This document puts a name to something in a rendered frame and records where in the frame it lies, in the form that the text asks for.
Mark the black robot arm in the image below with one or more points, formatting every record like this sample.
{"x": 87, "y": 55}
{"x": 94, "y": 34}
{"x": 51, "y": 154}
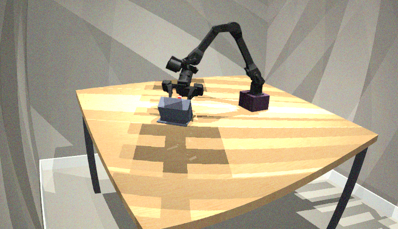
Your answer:
{"x": 194, "y": 57}

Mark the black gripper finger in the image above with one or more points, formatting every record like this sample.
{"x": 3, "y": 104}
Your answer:
{"x": 169, "y": 90}
{"x": 193, "y": 92}

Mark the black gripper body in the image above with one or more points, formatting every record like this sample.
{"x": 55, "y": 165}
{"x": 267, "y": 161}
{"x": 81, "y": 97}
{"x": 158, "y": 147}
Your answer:
{"x": 184, "y": 83}

